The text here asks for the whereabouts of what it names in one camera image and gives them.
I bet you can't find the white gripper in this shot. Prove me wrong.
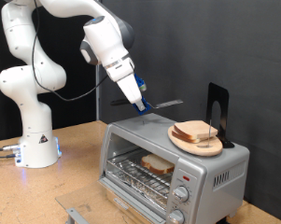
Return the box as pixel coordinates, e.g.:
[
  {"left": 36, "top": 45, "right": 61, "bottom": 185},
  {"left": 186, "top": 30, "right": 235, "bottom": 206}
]
[{"left": 105, "top": 55, "right": 148, "bottom": 112}]

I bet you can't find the metal spatula with blue block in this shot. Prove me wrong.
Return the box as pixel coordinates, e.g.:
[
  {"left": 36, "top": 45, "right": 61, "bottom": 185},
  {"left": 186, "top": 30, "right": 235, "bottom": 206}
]
[{"left": 110, "top": 98, "right": 184, "bottom": 116}]

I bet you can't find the thick white bread slice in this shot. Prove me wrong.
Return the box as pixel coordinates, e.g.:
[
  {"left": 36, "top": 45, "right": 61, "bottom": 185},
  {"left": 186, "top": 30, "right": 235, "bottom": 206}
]
[{"left": 140, "top": 153, "right": 176, "bottom": 175}]

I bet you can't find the glass oven door with handle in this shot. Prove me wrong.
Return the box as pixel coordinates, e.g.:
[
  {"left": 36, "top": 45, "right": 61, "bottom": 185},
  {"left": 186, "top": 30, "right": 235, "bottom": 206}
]
[{"left": 55, "top": 176, "right": 169, "bottom": 224}]

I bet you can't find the silver oven knob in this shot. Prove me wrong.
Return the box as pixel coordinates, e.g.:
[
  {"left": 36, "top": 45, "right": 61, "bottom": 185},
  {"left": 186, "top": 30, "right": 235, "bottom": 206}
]
[
  {"left": 172, "top": 185, "right": 190, "bottom": 203},
  {"left": 168, "top": 208, "right": 186, "bottom": 224}
]

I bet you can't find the silver toaster oven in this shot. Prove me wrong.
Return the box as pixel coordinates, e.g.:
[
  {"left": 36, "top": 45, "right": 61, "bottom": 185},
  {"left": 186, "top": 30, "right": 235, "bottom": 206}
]
[{"left": 97, "top": 113, "right": 250, "bottom": 224}]

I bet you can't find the vertical metal pole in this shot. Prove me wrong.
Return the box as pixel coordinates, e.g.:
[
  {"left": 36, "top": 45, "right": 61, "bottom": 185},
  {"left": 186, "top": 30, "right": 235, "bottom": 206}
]
[{"left": 94, "top": 63, "right": 101, "bottom": 121}]

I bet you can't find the thin bread slice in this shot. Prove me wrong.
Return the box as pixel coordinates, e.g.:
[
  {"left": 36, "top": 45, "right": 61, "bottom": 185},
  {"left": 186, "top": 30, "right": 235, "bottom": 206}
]
[
  {"left": 171, "top": 130, "right": 204, "bottom": 144},
  {"left": 173, "top": 119, "right": 218, "bottom": 141}
]

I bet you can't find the round wooden board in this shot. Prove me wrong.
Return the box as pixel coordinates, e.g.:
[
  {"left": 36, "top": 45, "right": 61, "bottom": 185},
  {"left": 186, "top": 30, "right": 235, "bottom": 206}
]
[{"left": 167, "top": 124, "right": 224, "bottom": 158}]

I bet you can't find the thin metal pin on board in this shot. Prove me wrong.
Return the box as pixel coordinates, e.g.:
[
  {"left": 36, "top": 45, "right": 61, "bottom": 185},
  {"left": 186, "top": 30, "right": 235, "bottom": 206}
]
[{"left": 197, "top": 119, "right": 213, "bottom": 148}]

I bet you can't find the black metal bookend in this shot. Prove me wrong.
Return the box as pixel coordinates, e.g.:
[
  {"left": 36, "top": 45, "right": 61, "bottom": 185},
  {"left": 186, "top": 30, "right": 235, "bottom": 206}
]
[{"left": 205, "top": 82, "right": 236, "bottom": 149}]

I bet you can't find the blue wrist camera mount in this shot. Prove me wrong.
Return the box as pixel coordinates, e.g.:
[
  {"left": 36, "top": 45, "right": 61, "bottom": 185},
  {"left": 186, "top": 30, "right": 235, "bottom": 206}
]
[{"left": 133, "top": 73, "right": 148, "bottom": 92}]

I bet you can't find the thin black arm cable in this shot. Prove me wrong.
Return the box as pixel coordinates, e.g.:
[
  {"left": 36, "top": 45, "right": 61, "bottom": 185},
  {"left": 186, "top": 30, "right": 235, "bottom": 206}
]
[{"left": 31, "top": 0, "right": 110, "bottom": 103}]

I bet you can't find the wire oven rack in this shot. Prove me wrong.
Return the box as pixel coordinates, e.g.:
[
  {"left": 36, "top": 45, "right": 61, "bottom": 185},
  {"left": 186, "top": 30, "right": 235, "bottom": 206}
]
[{"left": 105, "top": 148, "right": 176, "bottom": 206}]

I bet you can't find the base cable with silver connector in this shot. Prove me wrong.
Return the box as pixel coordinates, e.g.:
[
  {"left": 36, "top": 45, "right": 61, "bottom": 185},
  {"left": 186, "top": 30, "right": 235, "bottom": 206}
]
[{"left": 0, "top": 144, "right": 21, "bottom": 152}]

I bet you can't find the black base cable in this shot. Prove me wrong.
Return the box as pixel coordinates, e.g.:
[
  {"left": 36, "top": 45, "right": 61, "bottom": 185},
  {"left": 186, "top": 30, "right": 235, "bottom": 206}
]
[{"left": 0, "top": 152, "right": 17, "bottom": 160}]

